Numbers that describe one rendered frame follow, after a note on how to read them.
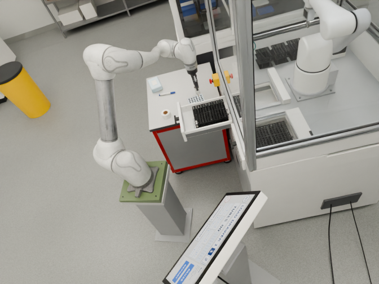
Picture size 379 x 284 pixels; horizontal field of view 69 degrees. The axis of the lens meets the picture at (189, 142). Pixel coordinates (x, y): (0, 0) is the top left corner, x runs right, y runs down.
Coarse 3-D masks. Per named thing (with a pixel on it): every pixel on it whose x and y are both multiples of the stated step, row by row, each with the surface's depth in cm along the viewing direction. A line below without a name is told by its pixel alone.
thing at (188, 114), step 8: (224, 96) 195; (192, 104) 197; (224, 104) 199; (184, 112) 202; (192, 112) 201; (184, 120) 198; (192, 120) 196; (192, 128) 191; (200, 128) 182; (208, 128) 183; (216, 128) 184; (224, 128) 185; (192, 136) 187
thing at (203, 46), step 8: (176, 8) 212; (176, 16) 217; (176, 24) 222; (176, 32) 258; (192, 40) 235; (200, 40) 235; (208, 40) 236; (200, 48) 241; (208, 48) 242; (200, 56) 250; (208, 56) 251
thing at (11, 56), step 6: (0, 42) 433; (0, 48) 428; (6, 48) 445; (0, 54) 423; (6, 54) 440; (12, 54) 458; (0, 60) 418; (6, 60) 434; (12, 60) 452; (0, 96) 395; (0, 102) 408
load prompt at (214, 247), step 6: (246, 204) 115; (240, 210) 116; (234, 216) 116; (228, 222) 116; (234, 222) 112; (228, 228) 112; (222, 234) 112; (216, 240) 113; (222, 240) 108; (216, 246) 109; (210, 252) 108; (204, 258) 109; (204, 264) 105
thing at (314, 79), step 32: (256, 0) 80; (288, 0) 81; (320, 0) 82; (352, 0) 84; (256, 32) 88; (288, 32) 89; (320, 32) 91; (352, 32) 92; (256, 64) 97; (288, 64) 99; (320, 64) 101; (352, 64) 103; (256, 96) 109; (288, 96) 112; (320, 96) 114; (352, 96) 117; (256, 128) 125; (288, 128) 128; (320, 128) 131; (352, 128) 135
